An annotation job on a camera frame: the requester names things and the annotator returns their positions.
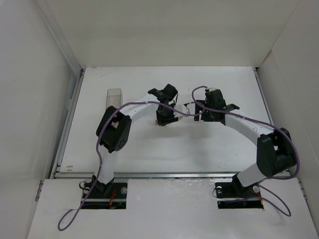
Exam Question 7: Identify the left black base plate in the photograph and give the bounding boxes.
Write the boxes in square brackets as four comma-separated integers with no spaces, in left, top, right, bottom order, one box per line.
[79,182,128,210]

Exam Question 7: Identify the white front cover board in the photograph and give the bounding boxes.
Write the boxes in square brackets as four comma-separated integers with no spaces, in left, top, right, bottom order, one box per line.
[28,179,318,239]

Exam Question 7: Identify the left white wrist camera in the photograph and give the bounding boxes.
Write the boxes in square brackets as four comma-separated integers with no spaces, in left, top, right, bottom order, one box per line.
[182,103,191,115]

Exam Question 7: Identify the clear plastic box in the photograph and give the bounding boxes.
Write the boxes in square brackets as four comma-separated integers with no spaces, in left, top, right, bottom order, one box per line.
[106,89,123,108]

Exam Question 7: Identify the long rectangular wood block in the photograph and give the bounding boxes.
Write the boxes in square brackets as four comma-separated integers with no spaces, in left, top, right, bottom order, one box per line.
[155,117,183,126]

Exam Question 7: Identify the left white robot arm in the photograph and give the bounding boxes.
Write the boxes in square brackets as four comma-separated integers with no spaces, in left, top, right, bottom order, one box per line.
[92,84,178,197]

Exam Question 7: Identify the purple cable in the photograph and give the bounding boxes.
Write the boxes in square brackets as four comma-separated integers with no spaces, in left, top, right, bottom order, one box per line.
[57,101,204,230]
[191,85,299,217]

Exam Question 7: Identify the aluminium front rail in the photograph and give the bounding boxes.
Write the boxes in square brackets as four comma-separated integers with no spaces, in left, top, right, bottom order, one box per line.
[51,172,234,179]

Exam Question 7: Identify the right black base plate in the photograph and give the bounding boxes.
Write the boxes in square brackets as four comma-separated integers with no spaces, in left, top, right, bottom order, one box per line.
[212,182,264,209]

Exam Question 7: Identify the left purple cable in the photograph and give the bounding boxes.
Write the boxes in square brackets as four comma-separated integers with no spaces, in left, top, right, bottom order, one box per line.
[57,101,204,230]

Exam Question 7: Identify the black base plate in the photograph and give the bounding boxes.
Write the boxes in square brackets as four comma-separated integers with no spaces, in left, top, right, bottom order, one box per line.
[212,182,264,209]
[79,182,128,210]

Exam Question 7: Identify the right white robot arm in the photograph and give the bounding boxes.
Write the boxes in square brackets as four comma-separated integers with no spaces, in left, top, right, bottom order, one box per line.
[194,87,300,197]

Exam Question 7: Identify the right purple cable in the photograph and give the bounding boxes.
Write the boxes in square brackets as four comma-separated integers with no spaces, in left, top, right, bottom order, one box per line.
[191,85,299,217]

